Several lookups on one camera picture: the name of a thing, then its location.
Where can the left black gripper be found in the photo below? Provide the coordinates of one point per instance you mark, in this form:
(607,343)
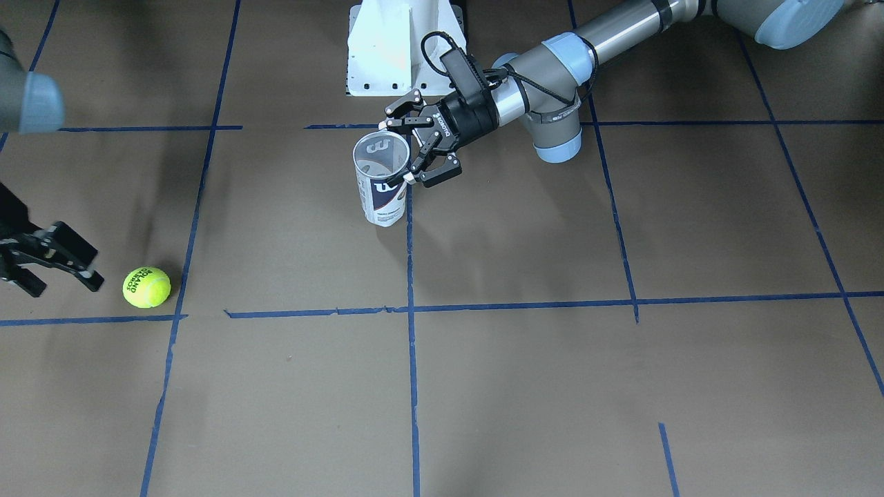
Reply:
(467,124)

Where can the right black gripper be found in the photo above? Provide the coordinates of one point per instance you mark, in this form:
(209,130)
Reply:
(50,252)

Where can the yellow tennis ball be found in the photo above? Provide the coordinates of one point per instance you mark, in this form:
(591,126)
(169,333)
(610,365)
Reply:
(146,287)

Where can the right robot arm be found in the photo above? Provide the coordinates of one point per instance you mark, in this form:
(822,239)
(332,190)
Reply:
(33,103)

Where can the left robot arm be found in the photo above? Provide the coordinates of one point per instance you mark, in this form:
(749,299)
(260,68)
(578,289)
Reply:
(540,87)

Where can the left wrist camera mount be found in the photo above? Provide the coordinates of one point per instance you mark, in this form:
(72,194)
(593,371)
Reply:
(468,79)

